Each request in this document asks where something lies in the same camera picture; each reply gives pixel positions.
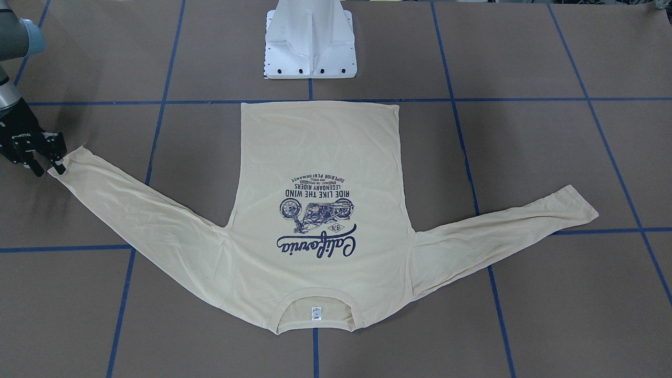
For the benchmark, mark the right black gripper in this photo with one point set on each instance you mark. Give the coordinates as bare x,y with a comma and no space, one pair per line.
19,129

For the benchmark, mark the cream long sleeve shirt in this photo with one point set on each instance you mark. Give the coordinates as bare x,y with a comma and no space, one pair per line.
319,235

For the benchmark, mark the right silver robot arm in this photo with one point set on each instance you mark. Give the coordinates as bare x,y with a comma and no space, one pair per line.
19,38

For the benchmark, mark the white central pedestal column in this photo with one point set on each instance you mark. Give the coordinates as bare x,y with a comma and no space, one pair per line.
309,40

